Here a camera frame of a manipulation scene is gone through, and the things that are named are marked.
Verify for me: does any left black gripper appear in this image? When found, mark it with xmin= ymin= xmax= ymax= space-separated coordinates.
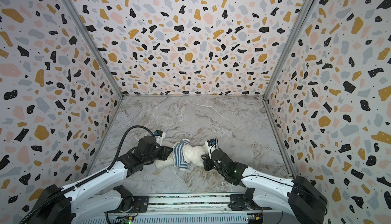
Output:
xmin=145 ymin=145 xmax=175 ymax=165

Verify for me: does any white fluffy teddy bear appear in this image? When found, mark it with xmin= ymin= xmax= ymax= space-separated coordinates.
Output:
xmin=155 ymin=140 xmax=207 ymax=169

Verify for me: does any blue white striped knit sweater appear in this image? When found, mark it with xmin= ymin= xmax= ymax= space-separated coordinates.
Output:
xmin=172 ymin=138 xmax=190 ymax=170

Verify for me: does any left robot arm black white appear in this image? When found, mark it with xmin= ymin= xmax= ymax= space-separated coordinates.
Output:
xmin=21 ymin=135 xmax=173 ymax=224

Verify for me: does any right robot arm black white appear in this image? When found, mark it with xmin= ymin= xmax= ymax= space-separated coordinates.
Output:
xmin=202 ymin=148 xmax=328 ymax=224

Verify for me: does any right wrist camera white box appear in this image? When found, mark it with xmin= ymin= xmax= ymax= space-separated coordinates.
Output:
xmin=205 ymin=138 xmax=218 ymax=159

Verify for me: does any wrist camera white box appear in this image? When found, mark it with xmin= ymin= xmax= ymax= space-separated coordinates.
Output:
xmin=153 ymin=130 xmax=166 ymax=146
xmin=205 ymin=138 xmax=218 ymax=159

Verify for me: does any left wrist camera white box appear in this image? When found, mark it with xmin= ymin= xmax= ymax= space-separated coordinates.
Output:
xmin=153 ymin=130 xmax=166 ymax=146

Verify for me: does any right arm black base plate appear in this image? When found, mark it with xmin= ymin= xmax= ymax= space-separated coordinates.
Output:
xmin=228 ymin=193 xmax=262 ymax=211

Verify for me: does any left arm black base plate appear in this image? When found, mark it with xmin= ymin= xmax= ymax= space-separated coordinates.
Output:
xmin=108 ymin=195 xmax=150 ymax=214

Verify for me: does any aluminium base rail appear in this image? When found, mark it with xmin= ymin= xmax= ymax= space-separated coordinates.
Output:
xmin=80 ymin=192 xmax=301 ymax=224

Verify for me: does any left black corrugated cable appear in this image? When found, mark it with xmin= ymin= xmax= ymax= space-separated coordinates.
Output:
xmin=18 ymin=125 xmax=155 ymax=224

